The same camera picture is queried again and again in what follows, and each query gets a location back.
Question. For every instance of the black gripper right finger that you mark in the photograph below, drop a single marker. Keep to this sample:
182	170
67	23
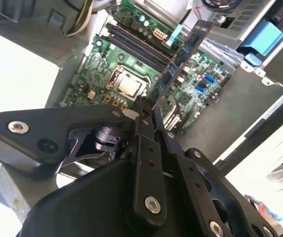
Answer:
193	172

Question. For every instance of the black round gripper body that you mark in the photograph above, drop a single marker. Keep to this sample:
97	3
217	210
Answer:
87	209

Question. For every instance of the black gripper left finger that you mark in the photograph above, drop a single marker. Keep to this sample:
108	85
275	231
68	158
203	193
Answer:
32	143

